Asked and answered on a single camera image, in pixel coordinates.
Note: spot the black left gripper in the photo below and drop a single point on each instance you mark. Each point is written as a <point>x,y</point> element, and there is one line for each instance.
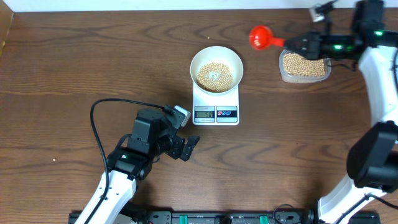
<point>175,151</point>

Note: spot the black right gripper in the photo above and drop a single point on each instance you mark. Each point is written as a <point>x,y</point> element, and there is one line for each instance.
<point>314,48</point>

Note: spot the red plastic scoop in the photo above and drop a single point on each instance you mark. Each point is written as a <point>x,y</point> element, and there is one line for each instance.
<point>261,37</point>

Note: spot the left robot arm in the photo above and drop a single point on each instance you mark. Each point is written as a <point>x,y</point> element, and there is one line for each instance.
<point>154,133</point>

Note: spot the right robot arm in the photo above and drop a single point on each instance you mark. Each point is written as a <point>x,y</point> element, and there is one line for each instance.
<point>371,166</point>

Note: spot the white digital kitchen scale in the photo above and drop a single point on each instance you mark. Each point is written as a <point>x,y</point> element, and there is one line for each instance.
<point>215,109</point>

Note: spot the soybeans in bowl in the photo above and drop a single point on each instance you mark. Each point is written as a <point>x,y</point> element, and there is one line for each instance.
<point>215,77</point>

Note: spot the cream bowl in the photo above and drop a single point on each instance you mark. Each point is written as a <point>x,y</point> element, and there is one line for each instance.
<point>218,54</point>

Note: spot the soybeans pile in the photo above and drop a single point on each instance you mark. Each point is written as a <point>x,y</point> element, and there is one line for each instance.
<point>296,65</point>

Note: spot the clear plastic container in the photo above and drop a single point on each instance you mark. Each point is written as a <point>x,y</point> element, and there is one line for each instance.
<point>297,79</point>

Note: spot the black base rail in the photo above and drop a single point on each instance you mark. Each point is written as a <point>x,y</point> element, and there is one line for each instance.
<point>166,217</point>

